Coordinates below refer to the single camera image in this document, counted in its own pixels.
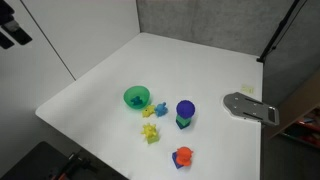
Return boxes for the pale yellow sticker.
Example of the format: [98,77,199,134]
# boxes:
[241,85,255,94]

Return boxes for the yellow-green block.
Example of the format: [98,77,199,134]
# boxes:
[146,132,160,145]

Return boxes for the black and orange tool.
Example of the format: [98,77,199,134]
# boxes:
[49,151,98,180]

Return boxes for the red items on shelf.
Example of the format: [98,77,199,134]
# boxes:
[283,109,320,142]

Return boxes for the orange rubber toy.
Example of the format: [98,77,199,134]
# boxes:
[175,146,194,167]

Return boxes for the blue block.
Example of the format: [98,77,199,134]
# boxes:
[171,151,186,170]

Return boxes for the teal blue frog figure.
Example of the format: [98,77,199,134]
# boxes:
[130,95,144,107]

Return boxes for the light blue rubber toy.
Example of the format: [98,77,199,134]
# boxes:
[154,101,169,118]

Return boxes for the wooden shelf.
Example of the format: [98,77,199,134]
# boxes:
[266,69,320,150]

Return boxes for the black stand pole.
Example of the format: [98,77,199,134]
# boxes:
[256,0,309,64]

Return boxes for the green plastic bowl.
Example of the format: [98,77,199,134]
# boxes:
[123,85,151,110]

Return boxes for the purple spiky ball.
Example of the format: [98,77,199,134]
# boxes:
[175,99,196,119]

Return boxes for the black cart surface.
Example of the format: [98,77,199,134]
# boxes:
[0,140,129,180]

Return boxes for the small yellow rubber toy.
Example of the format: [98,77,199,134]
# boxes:
[141,104,157,119]

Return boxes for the yellow spiky rubber toy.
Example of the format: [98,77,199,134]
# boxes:
[140,122,158,138]

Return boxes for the grey metal mounting plate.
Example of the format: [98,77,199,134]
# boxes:
[222,91,280,127]

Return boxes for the green block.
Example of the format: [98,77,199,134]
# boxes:
[175,114,193,125]

